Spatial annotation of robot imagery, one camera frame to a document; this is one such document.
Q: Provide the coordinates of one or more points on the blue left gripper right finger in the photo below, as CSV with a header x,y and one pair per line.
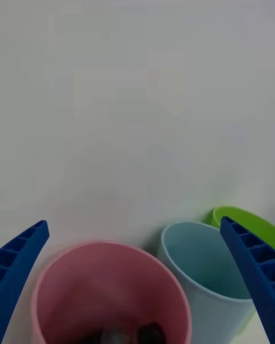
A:
x,y
255,266

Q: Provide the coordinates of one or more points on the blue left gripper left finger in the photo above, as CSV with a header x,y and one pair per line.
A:
x,y
17,266

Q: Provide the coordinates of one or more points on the clear bottle with black cap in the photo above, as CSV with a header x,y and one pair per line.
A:
x,y
134,335

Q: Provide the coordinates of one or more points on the green plastic bin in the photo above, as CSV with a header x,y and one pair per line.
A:
x,y
249,220

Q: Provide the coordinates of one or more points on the pale blue plastic bin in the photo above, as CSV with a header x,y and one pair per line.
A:
x,y
206,263

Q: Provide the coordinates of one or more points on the pink plastic bin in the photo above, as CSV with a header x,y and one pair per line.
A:
x,y
109,286

